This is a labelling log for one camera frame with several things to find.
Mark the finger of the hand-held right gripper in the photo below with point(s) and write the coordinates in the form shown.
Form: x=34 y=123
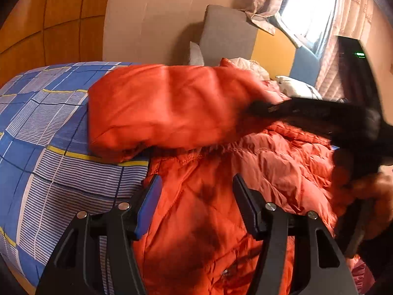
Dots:
x=310 y=110

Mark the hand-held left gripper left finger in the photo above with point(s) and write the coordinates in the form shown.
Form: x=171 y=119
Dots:
x=149 y=206

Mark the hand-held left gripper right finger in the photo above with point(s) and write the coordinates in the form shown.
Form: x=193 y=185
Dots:
x=247 y=203

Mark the orange down jacket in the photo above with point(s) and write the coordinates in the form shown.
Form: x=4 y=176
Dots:
x=184 y=107

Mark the person's right hand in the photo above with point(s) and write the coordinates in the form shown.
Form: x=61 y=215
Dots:
x=382 y=192

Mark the white printed pillow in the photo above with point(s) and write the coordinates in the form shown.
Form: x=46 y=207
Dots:
x=296 y=86

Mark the cream crumpled cloth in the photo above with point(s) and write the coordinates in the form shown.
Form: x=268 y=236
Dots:
x=253 y=67

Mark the bright window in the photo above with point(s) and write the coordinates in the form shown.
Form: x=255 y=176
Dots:
x=307 y=9

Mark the grey and yellow padded headboard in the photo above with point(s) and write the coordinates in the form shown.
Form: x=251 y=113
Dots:
x=228 y=37

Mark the blue checked bed sheet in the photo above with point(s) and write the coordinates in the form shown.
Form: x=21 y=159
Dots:
x=46 y=135

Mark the small white pillow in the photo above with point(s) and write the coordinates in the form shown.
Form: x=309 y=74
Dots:
x=196 y=54

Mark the wooden wardrobe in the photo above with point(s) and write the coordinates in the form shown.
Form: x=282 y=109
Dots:
x=46 y=27

